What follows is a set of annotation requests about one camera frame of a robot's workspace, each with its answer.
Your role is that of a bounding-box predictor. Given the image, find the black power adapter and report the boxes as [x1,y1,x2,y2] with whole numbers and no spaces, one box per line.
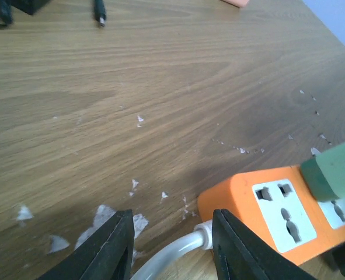
[0,0,107,29]

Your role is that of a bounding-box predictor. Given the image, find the orange power strip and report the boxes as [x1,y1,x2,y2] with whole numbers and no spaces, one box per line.
[197,166,345,265]

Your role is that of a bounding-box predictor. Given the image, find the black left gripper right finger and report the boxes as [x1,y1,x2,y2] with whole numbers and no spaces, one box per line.
[212,209,314,280]

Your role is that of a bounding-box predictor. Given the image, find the white orange-strip cable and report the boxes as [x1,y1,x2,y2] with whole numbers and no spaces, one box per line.
[130,220,214,280]

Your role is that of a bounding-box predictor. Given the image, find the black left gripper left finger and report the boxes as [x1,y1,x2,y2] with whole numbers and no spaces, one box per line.
[39,209,134,280]

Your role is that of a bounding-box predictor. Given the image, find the green charger plug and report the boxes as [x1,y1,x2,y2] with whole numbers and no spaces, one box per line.
[299,143,345,202]

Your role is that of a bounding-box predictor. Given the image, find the pink charger plug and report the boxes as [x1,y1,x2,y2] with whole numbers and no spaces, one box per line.
[221,0,249,8]

